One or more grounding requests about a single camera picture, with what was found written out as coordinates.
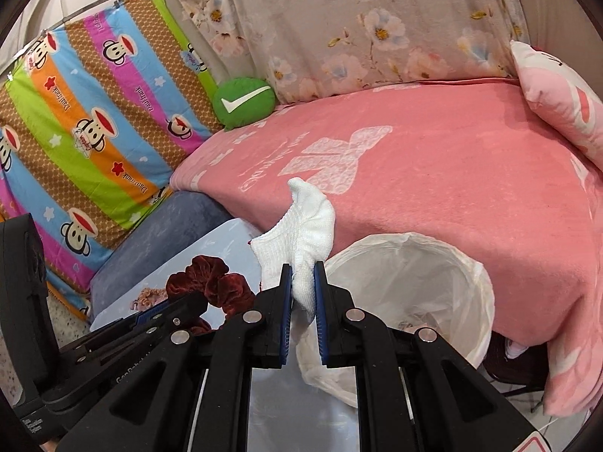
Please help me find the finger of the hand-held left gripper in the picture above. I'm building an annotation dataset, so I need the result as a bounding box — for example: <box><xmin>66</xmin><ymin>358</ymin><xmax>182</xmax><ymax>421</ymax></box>
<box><xmin>44</xmin><ymin>320</ymin><xmax>189</xmax><ymax>427</ymax></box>
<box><xmin>57</xmin><ymin>289</ymin><xmax>207</xmax><ymax>373</ymax></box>

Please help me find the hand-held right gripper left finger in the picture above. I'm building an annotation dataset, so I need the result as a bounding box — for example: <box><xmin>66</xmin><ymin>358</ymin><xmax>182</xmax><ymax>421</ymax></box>
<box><xmin>57</xmin><ymin>263</ymin><xmax>295</xmax><ymax>452</ymax></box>

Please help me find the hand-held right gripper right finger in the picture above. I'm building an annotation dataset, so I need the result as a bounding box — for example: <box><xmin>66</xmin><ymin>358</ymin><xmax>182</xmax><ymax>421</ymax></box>
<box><xmin>312</xmin><ymin>260</ymin><xmax>540</xmax><ymax>452</ymax></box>

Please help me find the dark red velvet scrunchie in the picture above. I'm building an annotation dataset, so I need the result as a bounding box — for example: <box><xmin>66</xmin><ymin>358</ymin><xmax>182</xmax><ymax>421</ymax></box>
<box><xmin>165</xmin><ymin>254</ymin><xmax>257</xmax><ymax>335</ymax></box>

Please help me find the white sock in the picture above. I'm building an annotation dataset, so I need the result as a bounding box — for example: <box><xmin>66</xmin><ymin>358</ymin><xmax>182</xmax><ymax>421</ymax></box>
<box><xmin>249</xmin><ymin>177</ymin><xmax>336</xmax><ymax>316</ymax></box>

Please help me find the white bag-lined trash bin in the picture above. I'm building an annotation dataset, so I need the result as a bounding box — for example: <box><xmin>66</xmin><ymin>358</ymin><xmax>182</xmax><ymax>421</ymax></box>
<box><xmin>296</xmin><ymin>232</ymin><xmax>496</xmax><ymax>408</ymax></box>

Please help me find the light blue palm-print cloth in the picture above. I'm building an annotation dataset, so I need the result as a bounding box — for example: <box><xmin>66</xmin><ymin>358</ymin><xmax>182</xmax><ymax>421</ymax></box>
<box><xmin>89</xmin><ymin>219</ymin><xmax>283</xmax><ymax>335</ymax></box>

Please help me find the blue-grey seat cushion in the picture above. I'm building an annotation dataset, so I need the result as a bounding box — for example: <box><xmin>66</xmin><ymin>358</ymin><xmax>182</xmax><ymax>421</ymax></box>
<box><xmin>89</xmin><ymin>191</ymin><xmax>255</xmax><ymax>321</ymax></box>

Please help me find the pink blanket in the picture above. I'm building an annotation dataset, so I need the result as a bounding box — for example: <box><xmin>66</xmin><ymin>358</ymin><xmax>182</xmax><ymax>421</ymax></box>
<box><xmin>170</xmin><ymin>78</ymin><xmax>599</xmax><ymax>417</ymax></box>

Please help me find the green round cushion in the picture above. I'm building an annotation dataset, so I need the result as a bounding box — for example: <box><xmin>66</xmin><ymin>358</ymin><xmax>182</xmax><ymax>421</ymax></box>
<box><xmin>212</xmin><ymin>75</ymin><xmax>277</xmax><ymax>131</ymax></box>

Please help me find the colourful monkey cartoon pillow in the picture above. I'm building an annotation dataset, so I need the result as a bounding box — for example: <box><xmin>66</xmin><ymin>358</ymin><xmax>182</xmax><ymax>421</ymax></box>
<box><xmin>0</xmin><ymin>0</ymin><xmax>222</xmax><ymax>316</ymax></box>

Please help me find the dark brown stool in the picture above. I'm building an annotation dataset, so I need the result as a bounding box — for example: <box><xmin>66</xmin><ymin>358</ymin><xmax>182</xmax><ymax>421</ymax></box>
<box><xmin>485</xmin><ymin>330</ymin><xmax>549</xmax><ymax>396</ymax></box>

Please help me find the floral beige cloth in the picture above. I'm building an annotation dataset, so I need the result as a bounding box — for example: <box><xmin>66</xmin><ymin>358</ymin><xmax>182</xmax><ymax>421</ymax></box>
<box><xmin>176</xmin><ymin>0</ymin><xmax>531</xmax><ymax>104</ymax></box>

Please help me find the thin metal rod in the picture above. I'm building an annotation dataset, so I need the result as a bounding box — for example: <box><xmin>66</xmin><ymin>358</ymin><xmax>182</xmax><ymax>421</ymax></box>
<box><xmin>7</xmin><ymin>0</ymin><xmax>177</xmax><ymax>78</ymax></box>

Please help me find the pink pillow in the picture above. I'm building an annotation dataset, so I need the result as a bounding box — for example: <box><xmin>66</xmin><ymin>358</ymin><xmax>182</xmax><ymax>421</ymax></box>
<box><xmin>510</xmin><ymin>40</ymin><xmax>603</xmax><ymax>173</ymax></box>

